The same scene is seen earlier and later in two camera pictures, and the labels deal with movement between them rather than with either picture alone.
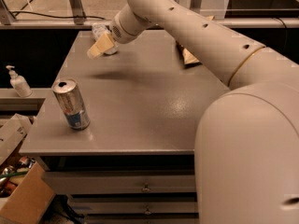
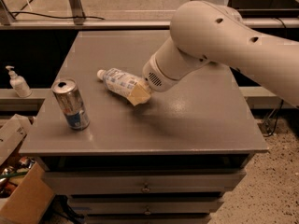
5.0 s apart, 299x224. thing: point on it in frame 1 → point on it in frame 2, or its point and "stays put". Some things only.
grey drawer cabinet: x=116 y=133 stays put
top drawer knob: x=146 y=188 stays put
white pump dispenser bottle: x=19 y=83 stays put
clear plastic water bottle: x=98 y=29 → x=134 y=90
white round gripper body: x=115 y=32 → x=154 y=76
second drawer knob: x=148 y=212 stays put
